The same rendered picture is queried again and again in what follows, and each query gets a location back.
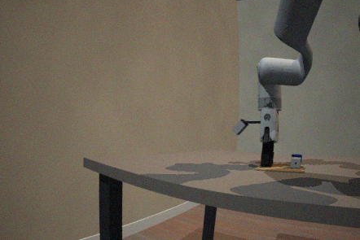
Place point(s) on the tan mat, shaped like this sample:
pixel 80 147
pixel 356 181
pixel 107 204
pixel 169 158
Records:
pixel 281 168

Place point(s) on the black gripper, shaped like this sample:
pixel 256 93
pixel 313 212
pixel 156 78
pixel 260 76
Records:
pixel 269 127

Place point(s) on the white die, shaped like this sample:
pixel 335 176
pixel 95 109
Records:
pixel 296 162

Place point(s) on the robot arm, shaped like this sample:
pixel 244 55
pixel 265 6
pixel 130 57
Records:
pixel 292 26

